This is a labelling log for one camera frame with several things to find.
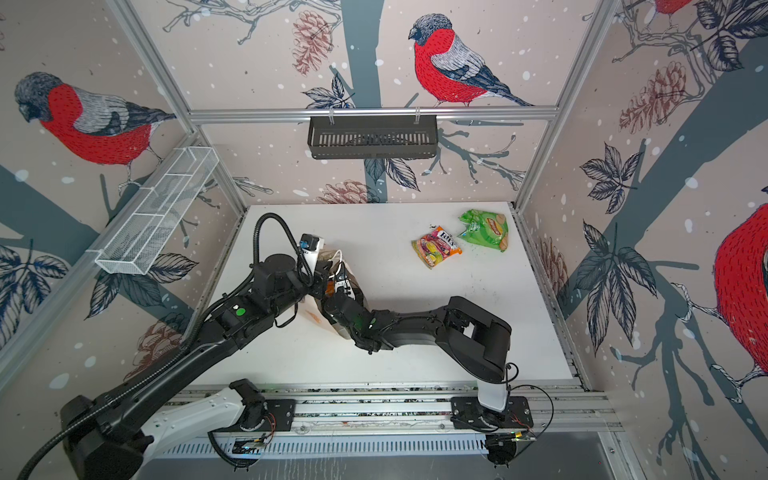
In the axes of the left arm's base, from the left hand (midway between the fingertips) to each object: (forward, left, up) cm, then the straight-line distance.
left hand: (330, 263), depth 72 cm
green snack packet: (+26, -49, -18) cm, 58 cm away
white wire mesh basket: (+9, +47, +4) cm, 48 cm away
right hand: (0, +3, -17) cm, 18 cm away
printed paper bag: (-9, +4, -6) cm, 12 cm away
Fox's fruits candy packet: (+22, -31, -23) cm, 44 cm away
